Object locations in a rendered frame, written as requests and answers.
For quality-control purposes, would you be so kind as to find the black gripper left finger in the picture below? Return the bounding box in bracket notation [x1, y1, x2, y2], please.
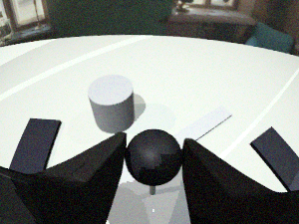
[0, 131, 127, 224]

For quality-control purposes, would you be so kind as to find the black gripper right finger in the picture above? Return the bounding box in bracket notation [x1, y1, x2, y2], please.
[181, 138, 299, 224]

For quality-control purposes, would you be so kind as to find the grey cylinder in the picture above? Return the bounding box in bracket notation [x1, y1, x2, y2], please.
[88, 74, 135, 134]

